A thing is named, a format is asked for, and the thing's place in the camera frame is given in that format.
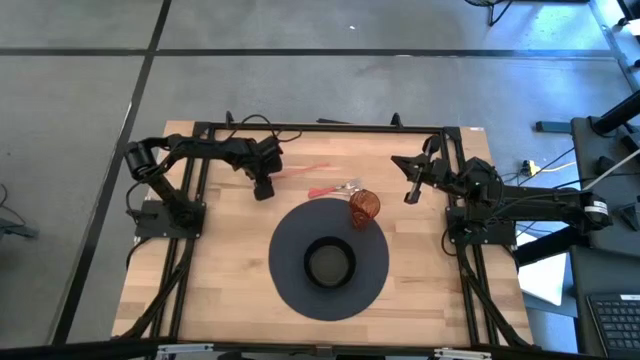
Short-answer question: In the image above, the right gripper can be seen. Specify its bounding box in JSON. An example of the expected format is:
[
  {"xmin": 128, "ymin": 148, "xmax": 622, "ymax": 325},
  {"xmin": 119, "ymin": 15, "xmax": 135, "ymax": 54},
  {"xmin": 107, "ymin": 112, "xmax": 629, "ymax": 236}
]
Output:
[{"xmin": 390, "ymin": 135, "xmax": 456, "ymax": 205}]

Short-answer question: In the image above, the red straw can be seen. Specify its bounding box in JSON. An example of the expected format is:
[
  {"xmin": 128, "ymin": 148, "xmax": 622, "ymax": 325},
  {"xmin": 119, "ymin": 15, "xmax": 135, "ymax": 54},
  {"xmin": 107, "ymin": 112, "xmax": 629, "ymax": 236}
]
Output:
[{"xmin": 272, "ymin": 161, "xmax": 331, "ymax": 180}]

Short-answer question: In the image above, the red-handled metal fork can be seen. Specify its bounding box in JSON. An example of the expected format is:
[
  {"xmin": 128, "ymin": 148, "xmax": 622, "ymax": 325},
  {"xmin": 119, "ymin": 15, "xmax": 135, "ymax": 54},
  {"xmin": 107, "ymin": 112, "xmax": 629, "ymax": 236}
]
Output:
[{"xmin": 307, "ymin": 178, "xmax": 362, "ymax": 200}]

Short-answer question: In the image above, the orange faceted plastic cup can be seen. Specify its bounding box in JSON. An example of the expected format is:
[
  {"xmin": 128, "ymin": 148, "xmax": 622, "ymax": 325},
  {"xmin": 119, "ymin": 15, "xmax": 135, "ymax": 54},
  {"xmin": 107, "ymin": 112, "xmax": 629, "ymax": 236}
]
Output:
[{"xmin": 348, "ymin": 188, "xmax": 382, "ymax": 232}]

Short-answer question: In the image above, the black bowl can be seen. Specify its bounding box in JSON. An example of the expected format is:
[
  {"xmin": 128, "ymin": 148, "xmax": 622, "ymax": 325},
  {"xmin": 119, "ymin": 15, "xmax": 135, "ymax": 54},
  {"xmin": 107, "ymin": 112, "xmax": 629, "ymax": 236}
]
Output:
[{"xmin": 303, "ymin": 236, "xmax": 358, "ymax": 290}]

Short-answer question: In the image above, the round dark woven placemat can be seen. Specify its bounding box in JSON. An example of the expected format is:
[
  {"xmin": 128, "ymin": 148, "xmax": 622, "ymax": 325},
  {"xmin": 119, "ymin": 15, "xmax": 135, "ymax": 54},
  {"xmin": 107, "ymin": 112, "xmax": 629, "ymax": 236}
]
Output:
[{"xmin": 268, "ymin": 197, "xmax": 391, "ymax": 322}]

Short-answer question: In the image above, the white sheet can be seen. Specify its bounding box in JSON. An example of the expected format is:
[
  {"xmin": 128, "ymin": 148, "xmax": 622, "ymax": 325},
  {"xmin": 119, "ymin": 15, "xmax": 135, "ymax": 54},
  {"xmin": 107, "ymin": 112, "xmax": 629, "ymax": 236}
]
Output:
[{"xmin": 517, "ymin": 233, "xmax": 570, "ymax": 307}]

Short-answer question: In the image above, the black side desk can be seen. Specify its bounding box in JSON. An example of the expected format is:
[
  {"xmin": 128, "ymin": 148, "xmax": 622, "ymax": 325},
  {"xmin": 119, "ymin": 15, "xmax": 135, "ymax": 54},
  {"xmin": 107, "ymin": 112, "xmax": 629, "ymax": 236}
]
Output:
[{"xmin": 569, "ymin": 115, "xmax": 640, "ymax": 360}]

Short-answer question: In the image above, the black keyboard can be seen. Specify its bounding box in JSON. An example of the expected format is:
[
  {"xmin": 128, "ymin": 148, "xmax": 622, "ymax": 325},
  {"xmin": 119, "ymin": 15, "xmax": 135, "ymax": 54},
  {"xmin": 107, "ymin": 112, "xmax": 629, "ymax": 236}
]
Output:
[{"xmin": 586, "ymin": 293, "xmax": 640, "ymax": 359}]

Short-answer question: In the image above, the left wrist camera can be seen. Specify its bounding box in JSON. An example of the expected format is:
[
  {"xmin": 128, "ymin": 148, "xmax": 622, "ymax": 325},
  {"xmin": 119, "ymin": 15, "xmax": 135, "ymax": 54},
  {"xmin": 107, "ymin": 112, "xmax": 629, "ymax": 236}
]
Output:
[{"xmin": 257, "ymin": 137, "xmax": 284, "ymax": 166}]

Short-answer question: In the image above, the black aluminium table frame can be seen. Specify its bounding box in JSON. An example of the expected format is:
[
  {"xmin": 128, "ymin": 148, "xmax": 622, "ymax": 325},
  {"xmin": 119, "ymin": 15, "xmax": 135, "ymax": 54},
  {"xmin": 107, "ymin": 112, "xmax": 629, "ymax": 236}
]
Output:
[{"xmin": 112, "ymin": 119, "xmax": 536, "ymax": 360}]

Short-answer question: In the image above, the silver frame bracket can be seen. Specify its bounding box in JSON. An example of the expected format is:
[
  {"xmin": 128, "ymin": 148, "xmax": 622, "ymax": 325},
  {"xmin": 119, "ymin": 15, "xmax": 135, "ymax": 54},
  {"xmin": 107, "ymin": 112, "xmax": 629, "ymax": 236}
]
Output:
[
  {"xmin": 154, "ymin": 342, "xmax": 215, "ymax": 360},
  {"xmin": 433, "ymin": 347, "xmax": 494, "ymax": 360}
]

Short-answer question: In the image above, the white cable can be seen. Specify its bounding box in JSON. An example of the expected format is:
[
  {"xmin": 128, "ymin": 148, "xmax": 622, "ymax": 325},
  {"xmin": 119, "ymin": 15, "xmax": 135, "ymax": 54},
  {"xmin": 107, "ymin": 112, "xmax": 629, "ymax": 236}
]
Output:
[{"xmin": 581, "ymin": 148, "xmax": 640, "ymax": 192}]

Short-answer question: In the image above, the black camera stand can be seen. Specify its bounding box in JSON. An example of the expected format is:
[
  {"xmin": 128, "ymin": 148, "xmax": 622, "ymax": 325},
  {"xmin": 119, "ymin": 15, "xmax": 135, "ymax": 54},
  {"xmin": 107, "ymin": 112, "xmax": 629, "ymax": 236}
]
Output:
[{"xmin": 589, "ymin": 89, "xmax": 640, "ymax": 137}]

